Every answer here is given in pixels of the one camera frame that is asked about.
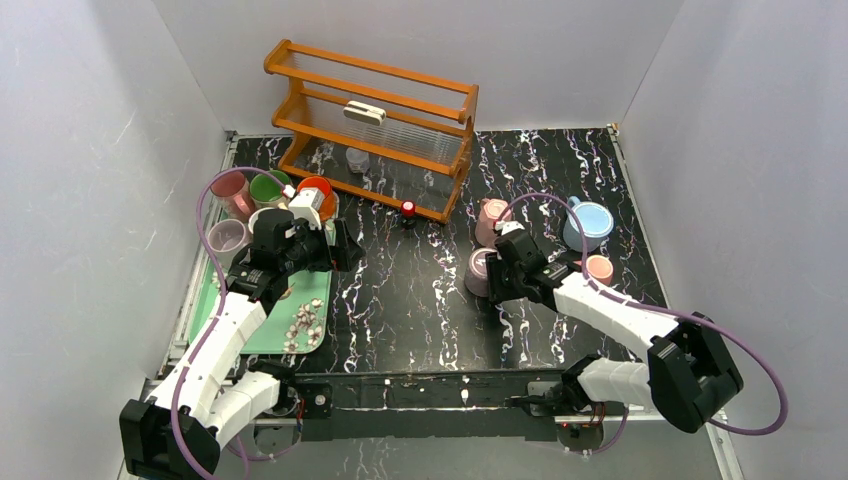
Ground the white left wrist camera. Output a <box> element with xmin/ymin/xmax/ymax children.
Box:
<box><xmin>288</xmin><ymin>187</ymin><xmax>326</xmax><ymax>230</ymax></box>

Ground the orange wooden rack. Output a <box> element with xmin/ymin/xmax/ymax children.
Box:
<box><xmin>263</xmin><ymin>39</ymin><xmax>479</xmax><ymax>224</ymax></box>

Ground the white clip on rack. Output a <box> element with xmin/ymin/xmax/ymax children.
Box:
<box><xmin>343</xmin><ymin>100</ymin><xmax>387</xmax><ymax>126</ymax></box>

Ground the mauve mug white logo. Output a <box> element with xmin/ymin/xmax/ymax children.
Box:
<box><xmin>206</xmin><ymin>219</ymin><xmax>252</xmax><ymax>269</ymax></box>

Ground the small pink cup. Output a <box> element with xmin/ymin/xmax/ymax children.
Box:
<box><xmin>573</xmin><ymin>255</ymin><xmax>614</xmax><ymax>287</ymax></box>

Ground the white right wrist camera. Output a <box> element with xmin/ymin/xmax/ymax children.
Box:
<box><xmin>494</xmin><ymin>220</ymin><xmax>525</xmax><ymax>237</ymax></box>

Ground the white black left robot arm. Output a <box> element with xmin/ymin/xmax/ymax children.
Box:
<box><xmin>119</xmin><ymin>209</ymin><xmax>363</xmax><ymax>479</ymax></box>

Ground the green mug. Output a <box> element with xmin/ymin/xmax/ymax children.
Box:
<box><xmin>249</xmin><ymin>170</ymin><xmax>292</xmax><ymax>210</ymax></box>

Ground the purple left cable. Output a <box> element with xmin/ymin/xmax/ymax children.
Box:
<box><xmin>170</xmin><ymin>166</ymin><xmax>303</xmax><ymax>480</ymax></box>

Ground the clear glass cup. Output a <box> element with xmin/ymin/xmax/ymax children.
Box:
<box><xmin>345</xmin><ymin>147</ymin><xmax>370</xmax><ymax>175</ymax></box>

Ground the pink ghost pattern mug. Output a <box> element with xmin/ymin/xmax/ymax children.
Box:
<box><xmin>210</xmin><ymin>171</ymin><xmax>256</xmax><ymax>223</ymax></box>

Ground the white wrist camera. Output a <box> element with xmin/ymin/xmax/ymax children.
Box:
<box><xmin>288</xmin><ymin>187</ymin><xmax>326</xmax><ymax>230</ymax></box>
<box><xmin>494</xmin><ymin>220</ymin><xmax>525</xmax><ymax>237</ymax></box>

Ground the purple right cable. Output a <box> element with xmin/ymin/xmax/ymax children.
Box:
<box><xmin>493</xmin><ymin>192</ymin><xmax>790</xmax><ymax>458</ymax></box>

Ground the purple cable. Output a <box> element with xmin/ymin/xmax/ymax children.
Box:
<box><xmin>493</xmin><ymin>192</ymin><xmax>790</xmax><ymax>458</ymax></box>
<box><xmin>170</xmin><ymin>166</ymin><xmax>303</xmax><ymax>480</ymax></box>

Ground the light blue mug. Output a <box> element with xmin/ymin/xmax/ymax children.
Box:
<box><xmin>562</xmin><ymin>196</ymin><xmax>614</xmax><ymax>254</ymax></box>

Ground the red black button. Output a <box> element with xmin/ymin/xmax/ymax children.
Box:
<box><xmin>400</xmin><ymin>201</ymin><xmax>417</xmax><ymax>230</ymax></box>

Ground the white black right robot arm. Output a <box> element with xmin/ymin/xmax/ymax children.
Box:
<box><xmin>485</xmin><ymin>222</ymin><xmax>744</xmax><ymax>433</ymax></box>

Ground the pale pink faceted mug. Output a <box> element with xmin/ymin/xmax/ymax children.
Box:
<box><xmin>475</xmin><ymin>198</ymin><xmax>508</xmax><ymax>248</ymax></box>

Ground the green floral tray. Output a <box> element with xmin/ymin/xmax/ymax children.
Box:
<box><xmin>186</xmin><ymin>211</ymin><xmax>336</xmax><ymax>356</ymax></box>

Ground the orange mug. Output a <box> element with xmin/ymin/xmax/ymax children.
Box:
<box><xmin>296</xmin><ymin>176</ymin><xmax>339</xmax><ymax>221</ymax></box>

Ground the black table front rail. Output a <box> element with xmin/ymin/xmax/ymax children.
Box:
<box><xmin>295</xmin><ymin>370</ymin><xmax>559</xmax><ymax>442</ymax></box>

